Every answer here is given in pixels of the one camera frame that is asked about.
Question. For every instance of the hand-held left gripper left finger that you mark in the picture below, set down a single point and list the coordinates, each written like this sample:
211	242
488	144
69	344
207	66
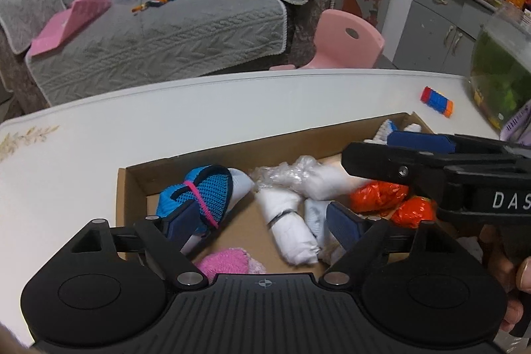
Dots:
182	225

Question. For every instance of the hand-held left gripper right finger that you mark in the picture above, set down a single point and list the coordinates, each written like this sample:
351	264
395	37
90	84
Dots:
344	225

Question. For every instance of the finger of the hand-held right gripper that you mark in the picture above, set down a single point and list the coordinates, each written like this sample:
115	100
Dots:
419	141
373	163

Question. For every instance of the blue knit sock bundle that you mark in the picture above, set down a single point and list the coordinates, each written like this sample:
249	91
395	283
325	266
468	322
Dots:
207	184

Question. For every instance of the cardboard box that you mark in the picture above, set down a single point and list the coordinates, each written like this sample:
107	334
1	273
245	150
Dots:
244	225

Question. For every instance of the orange plastic bag bundle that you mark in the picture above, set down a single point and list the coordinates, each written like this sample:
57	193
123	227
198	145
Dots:
415	213
377	196

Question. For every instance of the white desktop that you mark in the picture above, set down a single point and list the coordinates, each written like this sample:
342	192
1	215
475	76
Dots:
83	155

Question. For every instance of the person's right hand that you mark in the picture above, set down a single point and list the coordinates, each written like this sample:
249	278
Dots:
523	275

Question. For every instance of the white sock grey print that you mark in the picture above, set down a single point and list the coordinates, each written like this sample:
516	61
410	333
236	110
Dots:
317	221

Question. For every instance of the blue and white sock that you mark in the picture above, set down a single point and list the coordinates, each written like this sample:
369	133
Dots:
383	128

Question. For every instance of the white sock bundle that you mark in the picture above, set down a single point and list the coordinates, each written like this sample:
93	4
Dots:
336	182

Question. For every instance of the blue orange block bar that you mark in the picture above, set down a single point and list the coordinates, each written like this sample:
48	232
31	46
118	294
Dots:
435	100

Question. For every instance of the pink striped sock bundle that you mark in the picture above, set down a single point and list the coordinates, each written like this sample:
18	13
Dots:
224	260

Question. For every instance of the white sock roll dark band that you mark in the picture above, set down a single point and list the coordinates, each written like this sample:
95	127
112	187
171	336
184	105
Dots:
290	242

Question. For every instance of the clear plastic bag bundle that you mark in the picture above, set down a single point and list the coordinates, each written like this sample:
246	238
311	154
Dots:
290	171

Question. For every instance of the glass fish tank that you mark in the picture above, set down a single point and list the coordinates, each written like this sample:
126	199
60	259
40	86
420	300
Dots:
498	68

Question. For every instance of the pink plastic chair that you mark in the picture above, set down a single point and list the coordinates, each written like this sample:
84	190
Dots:
344	47

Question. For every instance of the grey sofa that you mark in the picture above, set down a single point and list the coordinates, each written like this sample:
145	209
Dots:
166	39

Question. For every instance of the loose toy blocks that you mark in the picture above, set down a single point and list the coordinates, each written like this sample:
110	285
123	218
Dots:
155	1

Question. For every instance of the pink book on sofa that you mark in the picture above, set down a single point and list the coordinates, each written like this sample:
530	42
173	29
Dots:
70	22

